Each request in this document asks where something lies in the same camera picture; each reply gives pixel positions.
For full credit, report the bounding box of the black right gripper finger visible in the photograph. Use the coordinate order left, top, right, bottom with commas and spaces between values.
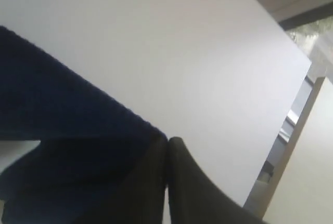
168, 137, 264, 224

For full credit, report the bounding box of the white side table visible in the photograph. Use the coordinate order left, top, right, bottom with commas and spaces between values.
244, 77, 332, 223

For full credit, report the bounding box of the blue towel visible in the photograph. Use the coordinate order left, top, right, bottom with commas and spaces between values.
1, 27, 167, 223

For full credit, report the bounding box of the dark window frame pillar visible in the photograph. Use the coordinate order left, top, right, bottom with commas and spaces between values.
278, 2, 333, 30

